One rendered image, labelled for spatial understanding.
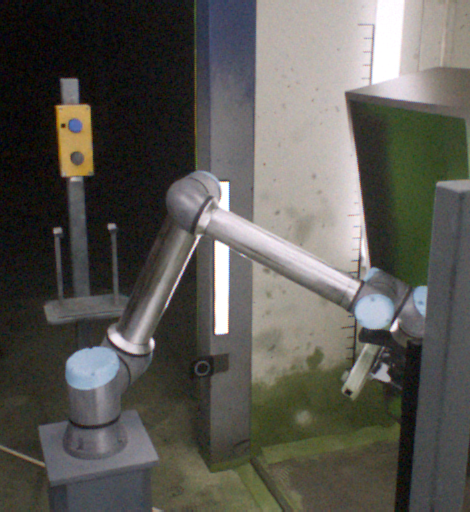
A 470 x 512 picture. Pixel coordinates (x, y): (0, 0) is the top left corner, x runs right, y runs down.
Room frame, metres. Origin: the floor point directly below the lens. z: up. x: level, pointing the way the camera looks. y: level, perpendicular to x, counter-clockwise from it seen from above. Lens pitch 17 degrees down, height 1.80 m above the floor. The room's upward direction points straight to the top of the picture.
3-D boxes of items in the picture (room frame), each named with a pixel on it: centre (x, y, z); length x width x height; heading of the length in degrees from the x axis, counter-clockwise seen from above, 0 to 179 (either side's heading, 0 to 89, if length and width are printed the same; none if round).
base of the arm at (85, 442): (1.91, 0.41, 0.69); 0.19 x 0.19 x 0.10
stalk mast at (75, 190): (2.78, 0.62, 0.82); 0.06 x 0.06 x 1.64; 20
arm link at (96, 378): (1.92, 0.40, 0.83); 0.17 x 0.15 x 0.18; 163
